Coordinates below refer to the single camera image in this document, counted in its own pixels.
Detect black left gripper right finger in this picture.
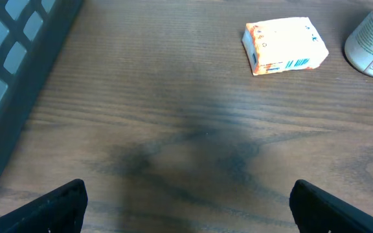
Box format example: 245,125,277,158
289,179,373,233

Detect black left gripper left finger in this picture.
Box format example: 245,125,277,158
0,179,88,233

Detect orange snack packet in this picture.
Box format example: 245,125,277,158
242,17,329,76

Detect grey plastic basket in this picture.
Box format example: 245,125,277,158
0,0,83,177

